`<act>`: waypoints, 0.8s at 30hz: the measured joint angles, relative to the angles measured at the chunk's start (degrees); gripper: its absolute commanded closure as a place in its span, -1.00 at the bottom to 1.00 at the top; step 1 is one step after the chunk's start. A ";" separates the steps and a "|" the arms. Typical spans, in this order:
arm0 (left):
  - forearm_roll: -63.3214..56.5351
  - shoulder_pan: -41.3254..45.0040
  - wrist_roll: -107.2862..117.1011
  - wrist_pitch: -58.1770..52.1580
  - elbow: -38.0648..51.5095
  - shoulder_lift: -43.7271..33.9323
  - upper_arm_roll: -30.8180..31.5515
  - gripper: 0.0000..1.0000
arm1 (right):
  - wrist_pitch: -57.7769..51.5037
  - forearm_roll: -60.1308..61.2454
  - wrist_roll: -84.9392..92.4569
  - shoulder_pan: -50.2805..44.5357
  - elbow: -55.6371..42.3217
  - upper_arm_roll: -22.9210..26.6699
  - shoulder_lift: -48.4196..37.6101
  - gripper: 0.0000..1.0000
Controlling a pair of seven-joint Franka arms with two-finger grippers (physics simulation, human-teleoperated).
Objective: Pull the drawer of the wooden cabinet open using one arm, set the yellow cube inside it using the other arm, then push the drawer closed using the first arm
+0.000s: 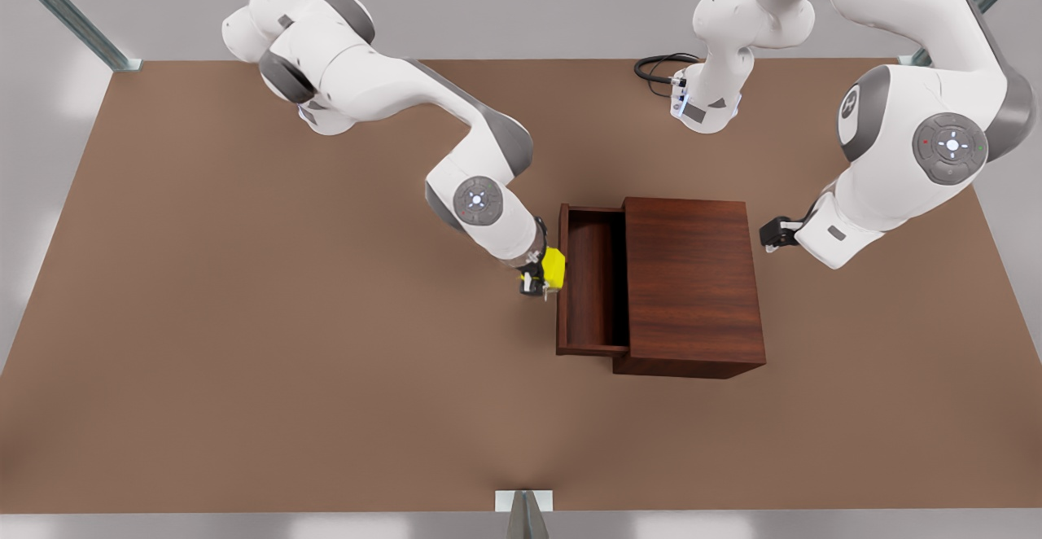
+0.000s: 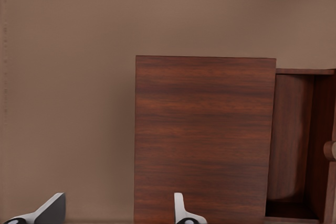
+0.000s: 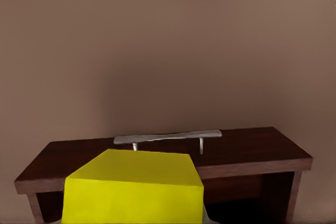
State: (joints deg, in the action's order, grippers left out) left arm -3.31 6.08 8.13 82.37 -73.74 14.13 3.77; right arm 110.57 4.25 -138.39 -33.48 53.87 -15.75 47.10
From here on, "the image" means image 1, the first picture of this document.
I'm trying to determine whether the dark wooden cabinet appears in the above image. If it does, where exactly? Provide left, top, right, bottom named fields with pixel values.
left=612, top=196, right=767, bottom=379

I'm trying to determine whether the black cable loop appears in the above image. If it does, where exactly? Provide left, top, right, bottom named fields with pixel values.
left=634, top=53, right=703, bottom=99

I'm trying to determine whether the small yellow block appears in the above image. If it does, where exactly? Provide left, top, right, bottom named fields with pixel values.
left=541, top=247, right=567, bottom=291

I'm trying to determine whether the dark wooden drawer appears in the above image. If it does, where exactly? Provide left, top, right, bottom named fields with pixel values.
left=556, top=203, right=630, bottom=357

